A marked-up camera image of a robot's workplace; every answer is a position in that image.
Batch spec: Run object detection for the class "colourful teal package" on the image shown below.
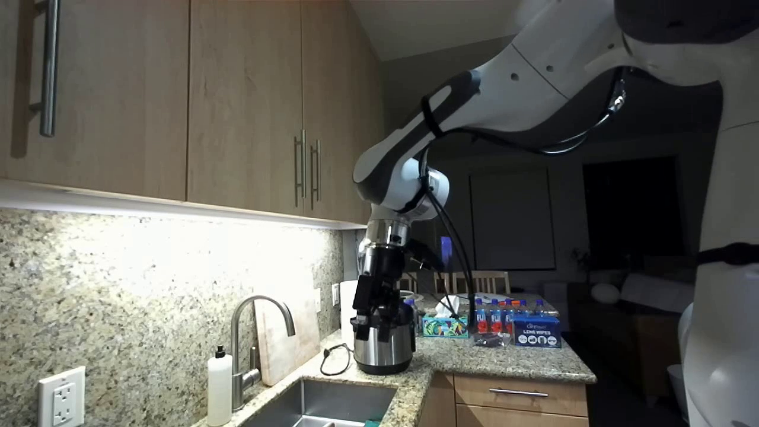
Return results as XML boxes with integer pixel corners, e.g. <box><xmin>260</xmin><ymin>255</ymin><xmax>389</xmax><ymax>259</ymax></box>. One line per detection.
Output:
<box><xmin>418</xmin><ymin>308</ymin><xmax>475</xmax><ymax>341</ymax></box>

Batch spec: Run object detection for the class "white electrical outlet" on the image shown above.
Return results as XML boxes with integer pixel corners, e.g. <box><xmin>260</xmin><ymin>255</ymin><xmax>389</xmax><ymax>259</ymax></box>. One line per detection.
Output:
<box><xmin>36</xmin><ymin>363</ymin><xmax>87</xmax><ymax>427</ymax></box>

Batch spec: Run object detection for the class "light wood cabinet door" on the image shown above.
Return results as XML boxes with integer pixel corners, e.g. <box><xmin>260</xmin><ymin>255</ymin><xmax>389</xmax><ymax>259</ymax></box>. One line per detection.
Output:
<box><xmin>187</xmin><ymin>0</ymin><xmax>308</xmax><ymax>219</ymax></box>
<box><xmin>0</xmin><ymin>0</ymin><xmax>190</xmax><ymax>201</ymax></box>
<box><xmin>304</xmin><ymin>0</ymin><xmax>387</xmax><ymax>229</ymax></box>

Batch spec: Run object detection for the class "steel kitchen sink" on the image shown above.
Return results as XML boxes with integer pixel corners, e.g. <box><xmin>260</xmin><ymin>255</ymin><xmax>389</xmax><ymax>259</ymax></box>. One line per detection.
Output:
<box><xmin>234</xmin><ymin>377</ymin><xmax>398</xmax><ymax>427</ymax></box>

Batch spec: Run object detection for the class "under cabinet light strip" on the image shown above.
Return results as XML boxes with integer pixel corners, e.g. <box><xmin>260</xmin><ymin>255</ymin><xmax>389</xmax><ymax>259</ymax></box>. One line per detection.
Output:
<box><xmin>0</xmin><ymin>178</ymin><xmax>350</xmax><ymax>233</ymax></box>

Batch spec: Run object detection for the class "steel gooseneck faucet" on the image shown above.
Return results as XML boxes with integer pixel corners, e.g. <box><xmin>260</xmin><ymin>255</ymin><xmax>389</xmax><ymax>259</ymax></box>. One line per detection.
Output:
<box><xmin>227</xmin><ymin>293</ymin><xmax>299</xmax><ymax>414</ymax></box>

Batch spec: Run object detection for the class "stainless steel cooker pot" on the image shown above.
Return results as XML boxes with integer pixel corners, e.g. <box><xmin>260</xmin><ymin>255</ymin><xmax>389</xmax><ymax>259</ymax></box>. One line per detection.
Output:
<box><xmin>350</xmin><ymin>315</ymin><xmax>418</xmax><ymax>377</ymax></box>

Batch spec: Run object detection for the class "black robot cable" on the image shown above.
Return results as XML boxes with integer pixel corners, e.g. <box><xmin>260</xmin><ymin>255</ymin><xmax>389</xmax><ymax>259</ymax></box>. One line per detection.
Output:
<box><xmin>416</xmin><ymin>67</ymin><xmax>634</xmax><ymax>335</ymax></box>

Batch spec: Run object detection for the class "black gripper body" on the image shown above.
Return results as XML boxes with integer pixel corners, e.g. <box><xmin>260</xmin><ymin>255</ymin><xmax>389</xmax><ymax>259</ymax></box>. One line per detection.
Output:
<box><xmin>350</xmin><ymin>244</ymin><xmax>416</xmax><ymax>321</ymax></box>

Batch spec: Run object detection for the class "black cooker power cord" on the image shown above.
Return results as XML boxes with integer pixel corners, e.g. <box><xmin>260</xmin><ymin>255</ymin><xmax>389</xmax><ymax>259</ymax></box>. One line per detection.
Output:
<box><xmin>318</xmin><ymin>340</ymin><xmax>354</xmax><ymax>380</ymax></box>

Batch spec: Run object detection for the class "light wood drawer front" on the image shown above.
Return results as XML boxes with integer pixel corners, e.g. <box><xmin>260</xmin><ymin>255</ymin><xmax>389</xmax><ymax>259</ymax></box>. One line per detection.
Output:
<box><xmin>452</xmin><ymin>376</ymin><xmax>591</xmax><ymax>421</ymax></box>

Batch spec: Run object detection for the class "white soap dispenser bottle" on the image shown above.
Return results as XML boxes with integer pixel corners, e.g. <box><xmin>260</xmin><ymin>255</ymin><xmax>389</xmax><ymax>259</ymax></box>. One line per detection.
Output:
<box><xmin>206</xmin><ymin>345</ymin><xmax>238</xmax><ymax>424</ymax></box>

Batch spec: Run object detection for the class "pack of blue-label bottles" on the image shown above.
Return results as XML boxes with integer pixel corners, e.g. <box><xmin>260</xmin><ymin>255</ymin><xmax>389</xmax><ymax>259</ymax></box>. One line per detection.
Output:
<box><xmin>473</xmin><ymin>293</ymin><xmax>565</xmax><ymax>351</ymax></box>

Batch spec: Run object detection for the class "wooden cutting board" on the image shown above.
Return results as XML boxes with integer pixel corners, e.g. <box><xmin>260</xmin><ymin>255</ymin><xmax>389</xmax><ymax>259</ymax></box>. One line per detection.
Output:
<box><xmin>248</xmin><ymin>300</ymin><xmax>322</xmax><ymax>389</ymax></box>

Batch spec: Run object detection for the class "wooden chair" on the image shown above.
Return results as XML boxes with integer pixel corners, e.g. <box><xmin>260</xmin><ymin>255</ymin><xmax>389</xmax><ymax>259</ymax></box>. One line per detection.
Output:
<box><xmin>448</xmin><ymin>268</ymin><xmax>513</xmax><ymax>296</ymax></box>

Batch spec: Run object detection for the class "dark window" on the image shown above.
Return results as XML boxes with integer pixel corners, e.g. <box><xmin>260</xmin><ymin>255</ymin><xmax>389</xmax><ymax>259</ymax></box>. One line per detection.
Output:
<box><xmin>582</xmin><ymin>155</ymin><xmax>688</xmax><ymax>264</ymax></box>

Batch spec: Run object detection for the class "steel drawer handle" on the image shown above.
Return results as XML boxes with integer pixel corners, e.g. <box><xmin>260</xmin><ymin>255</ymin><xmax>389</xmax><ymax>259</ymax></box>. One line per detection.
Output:
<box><xmin>488</xmin><ymin>385</ymin><xmax>551</xmax><ymax>401</ymax></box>

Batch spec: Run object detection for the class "grey rectangular wall screen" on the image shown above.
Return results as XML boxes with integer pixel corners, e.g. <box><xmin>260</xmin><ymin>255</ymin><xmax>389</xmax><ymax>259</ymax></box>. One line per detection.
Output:
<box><xmin>470</xmin><ymin>166</ymin><xmax>557</xmax><ymax>272</ymax></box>

